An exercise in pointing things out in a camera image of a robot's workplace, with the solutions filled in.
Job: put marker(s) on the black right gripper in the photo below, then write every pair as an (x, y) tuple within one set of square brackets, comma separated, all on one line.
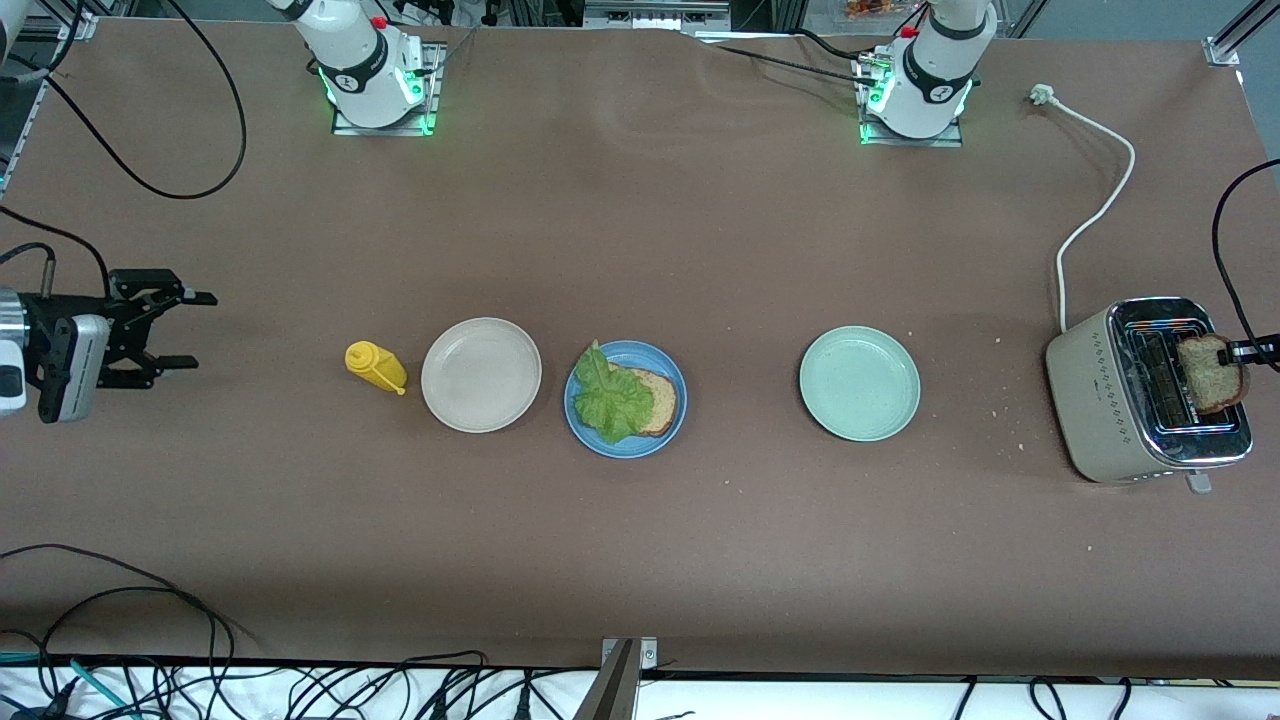
[(42, 312)]

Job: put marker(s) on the brown bread slice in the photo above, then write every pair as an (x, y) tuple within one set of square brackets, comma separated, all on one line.
[(1210, 385), (662, 400)]

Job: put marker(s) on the yellow mustard squeeze bottle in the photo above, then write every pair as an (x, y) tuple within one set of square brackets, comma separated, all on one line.
[(375, 365)]

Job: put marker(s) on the green lettuce leaf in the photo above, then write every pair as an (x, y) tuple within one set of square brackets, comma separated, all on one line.
[(615, 405)]

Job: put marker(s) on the beige plate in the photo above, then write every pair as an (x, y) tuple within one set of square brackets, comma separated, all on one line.
[(480, 375)]

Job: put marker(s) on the light green plate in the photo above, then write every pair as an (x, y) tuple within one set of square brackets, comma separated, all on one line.
[(860, 383)]

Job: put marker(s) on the blue plate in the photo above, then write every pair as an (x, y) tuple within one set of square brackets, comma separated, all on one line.
[(640, 448)]

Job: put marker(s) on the beige chrome-top toaster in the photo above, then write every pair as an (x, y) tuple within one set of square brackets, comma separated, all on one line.
[(1095, 410)]

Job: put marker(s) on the orange snack packet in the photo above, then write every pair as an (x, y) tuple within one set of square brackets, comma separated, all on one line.
[(865, 8)]

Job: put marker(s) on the aluminium frame profile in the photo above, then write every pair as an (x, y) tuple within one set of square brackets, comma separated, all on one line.
[(1222, 50), (35, 100)]

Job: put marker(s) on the metal table edge bracket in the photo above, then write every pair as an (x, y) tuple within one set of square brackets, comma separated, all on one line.
[(615, 690)]

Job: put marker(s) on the grey metal frame box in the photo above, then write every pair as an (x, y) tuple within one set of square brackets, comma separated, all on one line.
[(655, 15)]

